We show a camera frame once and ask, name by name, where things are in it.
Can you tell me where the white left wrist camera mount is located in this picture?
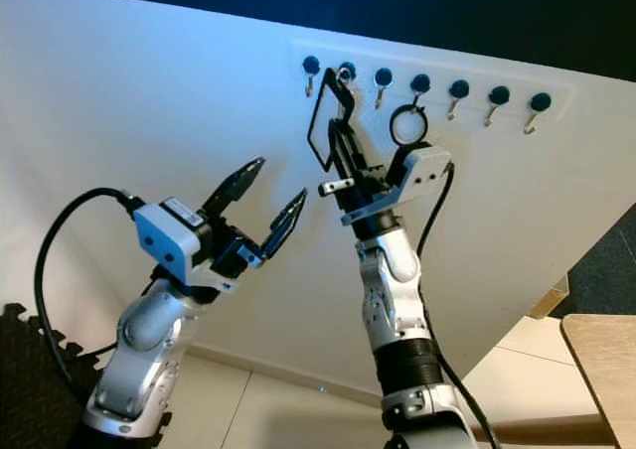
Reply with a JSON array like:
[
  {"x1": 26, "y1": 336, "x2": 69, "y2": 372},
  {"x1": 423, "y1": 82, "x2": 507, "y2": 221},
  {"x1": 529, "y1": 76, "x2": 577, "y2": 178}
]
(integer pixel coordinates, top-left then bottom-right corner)
[{"x1": 133, "y1": 199, "x2": 207, "y2": 284}]

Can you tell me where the black foam puzzle mat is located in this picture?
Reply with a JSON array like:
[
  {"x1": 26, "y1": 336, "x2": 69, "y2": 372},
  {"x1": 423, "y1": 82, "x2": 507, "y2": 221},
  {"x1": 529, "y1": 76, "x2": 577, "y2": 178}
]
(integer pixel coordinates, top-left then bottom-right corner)
[{"x1": 0, "y1": 304, "x2": 102, "y2": 449}]

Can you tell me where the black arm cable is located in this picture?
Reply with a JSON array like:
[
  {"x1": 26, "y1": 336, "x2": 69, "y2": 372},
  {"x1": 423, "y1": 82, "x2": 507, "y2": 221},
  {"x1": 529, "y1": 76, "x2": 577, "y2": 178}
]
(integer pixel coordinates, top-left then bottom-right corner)
[
  {"x1": 32, "y1": 188, "x2": 150, "y2": 392},
  {"x1": 415, "y1": 163, "x2": 504, "y2": 449}
]

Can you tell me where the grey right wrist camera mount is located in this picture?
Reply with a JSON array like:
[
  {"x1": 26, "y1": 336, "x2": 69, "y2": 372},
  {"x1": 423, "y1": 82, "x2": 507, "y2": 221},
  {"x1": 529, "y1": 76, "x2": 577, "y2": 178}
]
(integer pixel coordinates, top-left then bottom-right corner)
[{"x1": 341, "y1": 143, "x2": 454, "y2": 227}]

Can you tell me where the white wall hook rack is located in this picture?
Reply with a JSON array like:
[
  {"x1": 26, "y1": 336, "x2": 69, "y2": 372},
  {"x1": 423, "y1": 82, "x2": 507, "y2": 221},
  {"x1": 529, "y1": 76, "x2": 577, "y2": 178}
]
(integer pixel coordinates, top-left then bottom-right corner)
[{"x1": 290, "y1": 39, "x2": 576, "y2": 139}]

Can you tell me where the light wooden table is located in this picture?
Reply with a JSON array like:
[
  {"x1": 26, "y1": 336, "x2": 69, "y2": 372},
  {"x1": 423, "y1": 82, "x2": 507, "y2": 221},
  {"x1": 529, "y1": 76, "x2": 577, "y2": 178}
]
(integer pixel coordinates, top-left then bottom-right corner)
[{"x1": 560, "y1": 314, "x2": 636, "y2": 449}]

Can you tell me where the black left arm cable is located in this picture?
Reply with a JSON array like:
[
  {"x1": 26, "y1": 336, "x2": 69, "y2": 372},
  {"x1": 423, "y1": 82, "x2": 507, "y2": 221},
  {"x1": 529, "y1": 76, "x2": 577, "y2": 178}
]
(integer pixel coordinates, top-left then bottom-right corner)
[{"x1": 32, "y1": 188, "x2": 150, "y2": 392}]

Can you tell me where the black rectangular key ring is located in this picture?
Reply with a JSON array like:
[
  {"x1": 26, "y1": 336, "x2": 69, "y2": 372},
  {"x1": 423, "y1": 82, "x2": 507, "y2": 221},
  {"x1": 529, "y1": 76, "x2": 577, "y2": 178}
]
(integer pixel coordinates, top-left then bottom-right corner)
[{"x1": 307, "y1": 70, "x2": 359, "y2": 172}]

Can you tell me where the black round key ring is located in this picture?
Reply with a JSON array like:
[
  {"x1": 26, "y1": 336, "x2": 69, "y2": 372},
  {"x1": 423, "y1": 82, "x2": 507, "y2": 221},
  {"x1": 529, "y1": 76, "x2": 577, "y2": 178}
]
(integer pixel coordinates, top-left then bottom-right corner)
[{"x1": 389, "y1": 102, "x2": 431, "y2": 148}]

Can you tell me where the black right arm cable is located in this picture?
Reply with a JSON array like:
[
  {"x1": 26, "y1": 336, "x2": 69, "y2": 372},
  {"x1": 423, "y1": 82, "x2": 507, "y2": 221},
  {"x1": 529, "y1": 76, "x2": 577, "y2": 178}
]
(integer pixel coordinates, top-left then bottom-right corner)
[{"x1": 415, "y1": 163, "x2": 504, "y2": 449}]

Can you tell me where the dark grey carpet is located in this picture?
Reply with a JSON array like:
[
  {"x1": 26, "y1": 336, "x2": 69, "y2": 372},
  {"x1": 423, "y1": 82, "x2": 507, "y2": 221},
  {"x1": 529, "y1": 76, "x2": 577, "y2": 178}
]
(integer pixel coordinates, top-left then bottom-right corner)
[{"x1": 550, "y1": 204, "x2": 636, "y2": 319}]

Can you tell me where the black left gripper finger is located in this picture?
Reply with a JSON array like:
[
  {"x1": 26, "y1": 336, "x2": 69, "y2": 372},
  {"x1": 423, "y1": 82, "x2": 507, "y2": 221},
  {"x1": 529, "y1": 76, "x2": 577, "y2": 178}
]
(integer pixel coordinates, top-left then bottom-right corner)
[
  {"x1": 204, "y1": 157, "x2": 267, "y2": 220},
  {"x1": 263, "y1": 191, "x2": 309, "y2": 263}
]

